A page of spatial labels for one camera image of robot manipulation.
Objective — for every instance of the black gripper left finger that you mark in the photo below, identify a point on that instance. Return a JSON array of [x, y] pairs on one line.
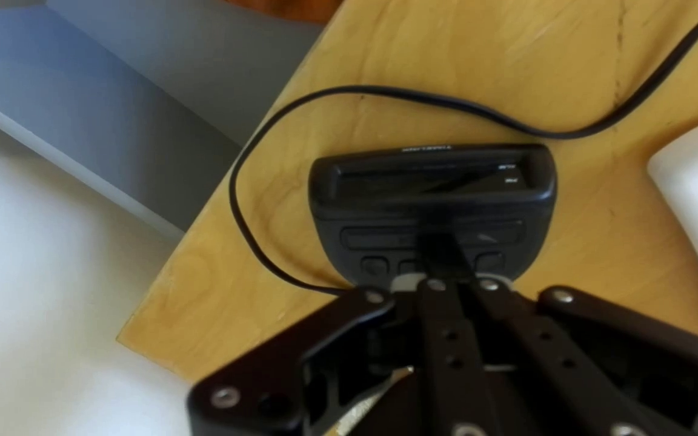
[[284, 380]]

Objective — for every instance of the light wooden desk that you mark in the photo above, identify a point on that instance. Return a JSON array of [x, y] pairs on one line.
[[462, 58]]

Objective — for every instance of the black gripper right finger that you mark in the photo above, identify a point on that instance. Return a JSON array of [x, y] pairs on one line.
[[624, 355]]

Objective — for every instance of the black device with buttons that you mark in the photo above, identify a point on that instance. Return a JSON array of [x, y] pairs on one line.
[[381, 220]]

